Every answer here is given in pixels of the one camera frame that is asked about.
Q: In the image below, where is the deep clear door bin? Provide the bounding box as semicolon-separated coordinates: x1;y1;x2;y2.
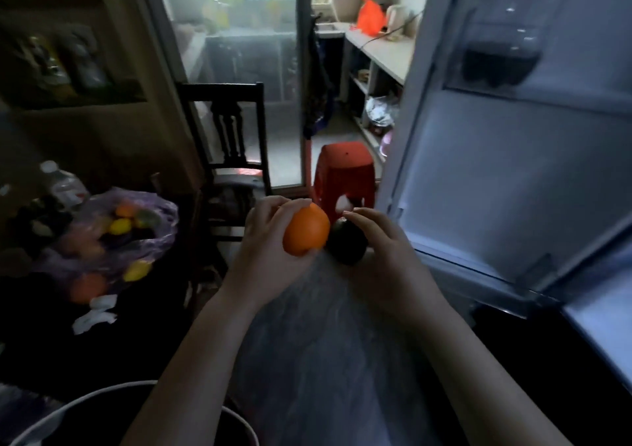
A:
442;8;632;116

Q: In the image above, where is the purple plastic bag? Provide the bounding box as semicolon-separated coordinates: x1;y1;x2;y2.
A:
34;186;180;293

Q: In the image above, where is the black cable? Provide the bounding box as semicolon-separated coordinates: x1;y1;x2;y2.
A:
357;11;423;52

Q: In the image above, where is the person's left hand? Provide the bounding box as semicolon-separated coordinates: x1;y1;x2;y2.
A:
224;195;322;313

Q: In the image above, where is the dark round fruit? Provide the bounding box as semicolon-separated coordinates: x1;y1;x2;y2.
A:
324;217;369;266

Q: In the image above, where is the crumpled white paper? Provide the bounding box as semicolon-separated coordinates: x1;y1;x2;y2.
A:
72;293;119;335

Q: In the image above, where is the dark hanging cloth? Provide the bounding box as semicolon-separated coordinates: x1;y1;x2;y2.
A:
302;13;336;141

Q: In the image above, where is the person's right forearm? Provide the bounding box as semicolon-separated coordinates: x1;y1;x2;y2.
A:
412;302;573;446

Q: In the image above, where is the person's left forearm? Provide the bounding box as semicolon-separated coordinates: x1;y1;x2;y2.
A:
120;290;257;446

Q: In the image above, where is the white kettle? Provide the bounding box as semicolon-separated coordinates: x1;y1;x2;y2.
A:
384;4;411;42

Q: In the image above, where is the round orange fruit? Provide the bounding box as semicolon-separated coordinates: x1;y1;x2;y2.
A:
282;202;330;258

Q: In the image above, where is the dark wooden chair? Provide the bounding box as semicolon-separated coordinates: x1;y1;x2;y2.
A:
176;81;273;274

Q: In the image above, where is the black refrigerator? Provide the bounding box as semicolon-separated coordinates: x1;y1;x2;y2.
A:
375;0;632;446

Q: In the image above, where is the person's right hand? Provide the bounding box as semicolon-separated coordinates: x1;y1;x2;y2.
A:
342;207;448;331

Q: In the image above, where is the glass sliding door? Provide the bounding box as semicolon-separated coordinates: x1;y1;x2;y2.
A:
136;0;315;195

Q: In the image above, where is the water bottle red label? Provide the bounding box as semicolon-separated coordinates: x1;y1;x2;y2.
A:
39;160;90;210

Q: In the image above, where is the pile of mixed fruits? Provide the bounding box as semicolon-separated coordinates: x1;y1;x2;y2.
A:
66;201;164;306

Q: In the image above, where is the dark drink bottle red label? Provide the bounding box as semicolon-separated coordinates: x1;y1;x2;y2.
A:
461;0;544;89

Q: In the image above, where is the white cable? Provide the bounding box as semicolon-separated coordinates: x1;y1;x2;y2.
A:
9;380;260;446

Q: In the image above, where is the shallow clear door bin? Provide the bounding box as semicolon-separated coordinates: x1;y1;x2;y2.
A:
394;203;562;308

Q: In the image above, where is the white kitchen counter shelf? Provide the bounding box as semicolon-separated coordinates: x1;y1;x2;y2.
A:
315;21;421;165

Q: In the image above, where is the silver crumpled plastic bag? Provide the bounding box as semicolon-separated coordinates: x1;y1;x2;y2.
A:
364;96;400;125

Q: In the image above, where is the orange plastic bag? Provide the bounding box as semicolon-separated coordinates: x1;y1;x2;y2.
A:
351;0;387;37

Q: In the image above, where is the red plastic stool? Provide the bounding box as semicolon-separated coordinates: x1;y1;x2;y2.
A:
311;140;377;214

